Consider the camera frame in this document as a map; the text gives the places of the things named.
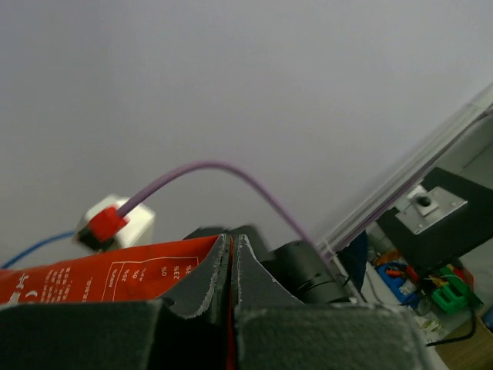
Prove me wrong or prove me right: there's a blue checkered paper bag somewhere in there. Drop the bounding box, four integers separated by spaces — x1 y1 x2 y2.
1 230 75 269

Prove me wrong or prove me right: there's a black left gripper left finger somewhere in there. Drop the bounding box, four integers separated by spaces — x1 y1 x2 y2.
1 234 232 369

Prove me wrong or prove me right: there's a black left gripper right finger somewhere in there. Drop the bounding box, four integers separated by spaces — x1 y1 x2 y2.
232 235 435 369

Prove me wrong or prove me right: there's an orange cream cassava chips bag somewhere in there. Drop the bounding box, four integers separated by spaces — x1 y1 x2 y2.
1 235 236 369

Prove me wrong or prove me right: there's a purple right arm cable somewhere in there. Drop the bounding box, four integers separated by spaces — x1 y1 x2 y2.
117 160 334 267

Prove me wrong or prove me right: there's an aluminium table frame rail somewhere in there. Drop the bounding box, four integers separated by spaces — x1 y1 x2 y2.
317 84 492 262

